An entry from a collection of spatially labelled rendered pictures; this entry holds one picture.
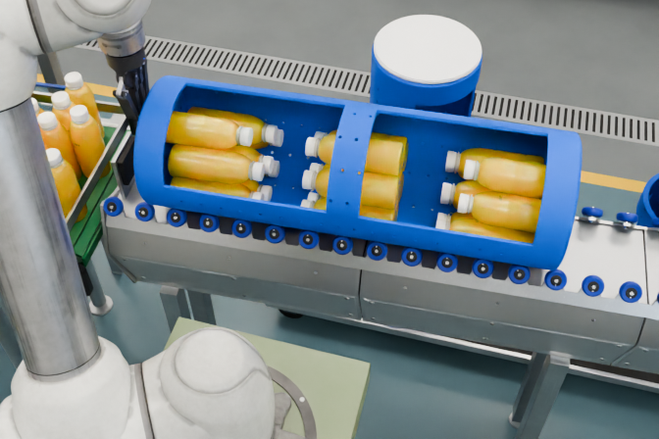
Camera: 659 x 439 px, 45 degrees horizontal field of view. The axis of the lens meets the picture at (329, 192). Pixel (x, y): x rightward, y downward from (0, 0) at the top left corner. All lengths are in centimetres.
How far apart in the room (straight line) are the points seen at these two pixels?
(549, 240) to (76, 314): 89
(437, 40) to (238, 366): 122
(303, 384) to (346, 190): 38
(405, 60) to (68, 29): 125
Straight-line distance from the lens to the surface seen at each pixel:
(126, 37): 155
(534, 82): 368
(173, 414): 116
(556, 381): 208
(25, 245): 103
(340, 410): 140
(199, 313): 240
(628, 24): 415
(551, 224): 155
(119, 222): 187
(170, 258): 187
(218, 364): 114
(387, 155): 160
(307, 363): 144
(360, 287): 178
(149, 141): 164
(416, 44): 210
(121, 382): 116
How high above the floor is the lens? 231
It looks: 48 degrees down
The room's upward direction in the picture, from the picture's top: straight up
